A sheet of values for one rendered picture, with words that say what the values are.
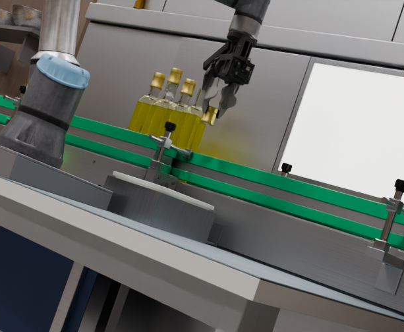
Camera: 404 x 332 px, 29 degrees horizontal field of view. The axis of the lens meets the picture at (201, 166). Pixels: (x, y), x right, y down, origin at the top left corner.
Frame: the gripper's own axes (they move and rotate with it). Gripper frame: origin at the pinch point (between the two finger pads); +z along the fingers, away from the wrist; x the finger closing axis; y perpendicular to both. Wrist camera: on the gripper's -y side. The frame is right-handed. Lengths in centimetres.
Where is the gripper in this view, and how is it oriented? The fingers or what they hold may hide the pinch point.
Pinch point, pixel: (211, 110)
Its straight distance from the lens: 195.0
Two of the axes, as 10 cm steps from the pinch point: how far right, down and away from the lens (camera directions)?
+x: 8.1, 3.3, 4.9
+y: 4.9, 1.1, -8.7
